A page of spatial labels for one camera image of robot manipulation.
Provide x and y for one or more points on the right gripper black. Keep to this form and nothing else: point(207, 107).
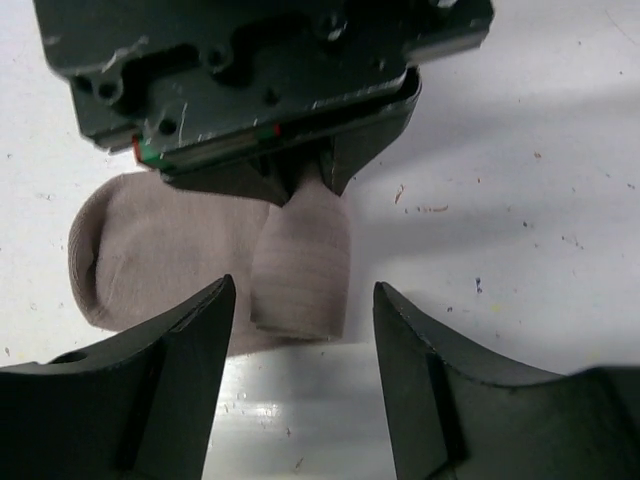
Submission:
point(188, 82)

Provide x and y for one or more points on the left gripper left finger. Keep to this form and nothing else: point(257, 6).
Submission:
point(138, 405)

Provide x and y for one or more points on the taupe sock red cuff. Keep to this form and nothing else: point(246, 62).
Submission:
point(138, 247)

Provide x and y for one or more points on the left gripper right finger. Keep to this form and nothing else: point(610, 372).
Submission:
point(457, 410)

